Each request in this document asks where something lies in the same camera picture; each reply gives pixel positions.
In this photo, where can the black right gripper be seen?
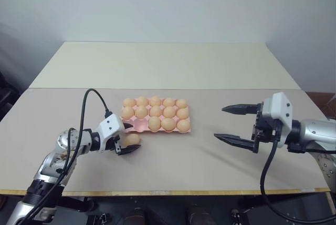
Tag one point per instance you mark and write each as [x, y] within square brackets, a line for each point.
[265, 129]

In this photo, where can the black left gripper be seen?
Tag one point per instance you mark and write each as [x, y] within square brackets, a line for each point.
[115, 146]

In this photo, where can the tan egg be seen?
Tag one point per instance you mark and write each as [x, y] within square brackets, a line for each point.
[129, 102]
[131, 139]
[168, 124]
[127, 112]
[181, 103]
[155, 111]
[169, 112]
[154, 123]
[141, 112]
[155, 101]
[168, 102]
[182, 113]
[142, 101]
[183, 125]

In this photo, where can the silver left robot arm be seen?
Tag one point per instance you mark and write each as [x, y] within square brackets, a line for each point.
[50, 162]

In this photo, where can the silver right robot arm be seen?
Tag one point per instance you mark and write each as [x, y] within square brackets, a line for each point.
[315, 133]

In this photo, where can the pink egg tray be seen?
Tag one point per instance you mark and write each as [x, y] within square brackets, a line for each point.
[139, 126]

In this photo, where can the dark brown rounded shape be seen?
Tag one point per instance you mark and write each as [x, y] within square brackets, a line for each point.
[135, 215]

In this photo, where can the brown wooden furniture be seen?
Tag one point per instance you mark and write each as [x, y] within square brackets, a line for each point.
[319, 104]

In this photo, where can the black horizontal bar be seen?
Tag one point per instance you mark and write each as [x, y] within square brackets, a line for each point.
[76, 204]

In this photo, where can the black bulky background object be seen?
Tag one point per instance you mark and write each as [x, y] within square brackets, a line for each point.
[8, 93]

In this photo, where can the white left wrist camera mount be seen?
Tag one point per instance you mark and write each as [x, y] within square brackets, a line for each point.
[110, 126]

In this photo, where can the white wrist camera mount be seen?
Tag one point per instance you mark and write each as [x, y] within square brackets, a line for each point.
[278, 106]
[110, 126]

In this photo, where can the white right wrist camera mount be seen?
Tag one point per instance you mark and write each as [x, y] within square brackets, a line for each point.
[278, 106]

